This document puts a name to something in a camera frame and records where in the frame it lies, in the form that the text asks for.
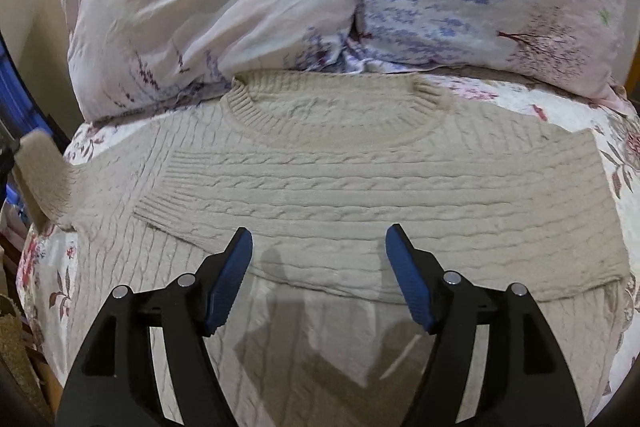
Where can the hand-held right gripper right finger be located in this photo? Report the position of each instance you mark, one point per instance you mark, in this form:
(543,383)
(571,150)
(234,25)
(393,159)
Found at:
(411,279)

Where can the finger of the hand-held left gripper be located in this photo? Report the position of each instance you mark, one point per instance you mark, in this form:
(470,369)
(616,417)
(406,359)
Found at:
(6,152)

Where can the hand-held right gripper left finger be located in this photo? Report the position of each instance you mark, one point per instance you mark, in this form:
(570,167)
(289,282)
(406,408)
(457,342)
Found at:
(229,277)

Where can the blue cloth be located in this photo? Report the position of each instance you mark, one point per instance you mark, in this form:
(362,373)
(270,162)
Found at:
(12,89)

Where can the gold glittery cloth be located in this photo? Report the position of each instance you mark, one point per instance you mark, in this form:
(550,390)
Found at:
(15,342)

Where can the floral bed sheet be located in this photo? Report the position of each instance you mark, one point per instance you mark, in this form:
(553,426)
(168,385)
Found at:
(617,167)

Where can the yellow wooden frame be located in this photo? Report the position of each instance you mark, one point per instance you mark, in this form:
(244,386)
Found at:
(633,77)

